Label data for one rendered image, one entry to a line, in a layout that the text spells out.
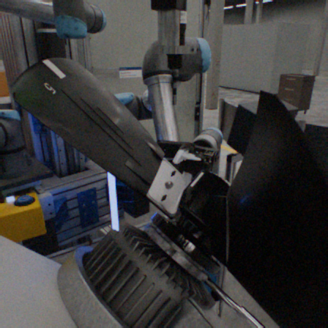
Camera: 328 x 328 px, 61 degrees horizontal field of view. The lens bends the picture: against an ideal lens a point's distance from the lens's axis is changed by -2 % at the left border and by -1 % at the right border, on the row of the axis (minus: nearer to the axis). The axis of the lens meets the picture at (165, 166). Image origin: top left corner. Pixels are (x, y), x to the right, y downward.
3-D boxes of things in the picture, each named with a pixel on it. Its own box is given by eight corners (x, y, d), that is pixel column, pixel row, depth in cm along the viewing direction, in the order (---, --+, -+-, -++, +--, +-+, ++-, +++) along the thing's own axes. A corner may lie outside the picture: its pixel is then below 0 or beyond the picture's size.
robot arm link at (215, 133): (222, 150, 99) (225, 126, 95) (216, 161, 89) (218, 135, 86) (200, 147, 101) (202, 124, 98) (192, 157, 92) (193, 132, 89)
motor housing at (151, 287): (197, 388, 45) (247, 322, 47) (99, 369, 31) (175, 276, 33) (133, 293, 63) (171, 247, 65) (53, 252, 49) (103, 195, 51)
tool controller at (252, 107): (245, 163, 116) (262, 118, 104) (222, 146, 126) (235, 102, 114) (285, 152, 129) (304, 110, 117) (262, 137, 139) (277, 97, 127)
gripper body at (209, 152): (211, 156, 72) (220, 142, 82) (179, 148, 74) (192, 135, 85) (206, 182, 75) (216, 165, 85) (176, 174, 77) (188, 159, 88)
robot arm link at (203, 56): (127, 102, 138) (170, 28, 89) (156, 99, 144) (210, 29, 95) (133, 124, 136) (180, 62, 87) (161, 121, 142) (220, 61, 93)
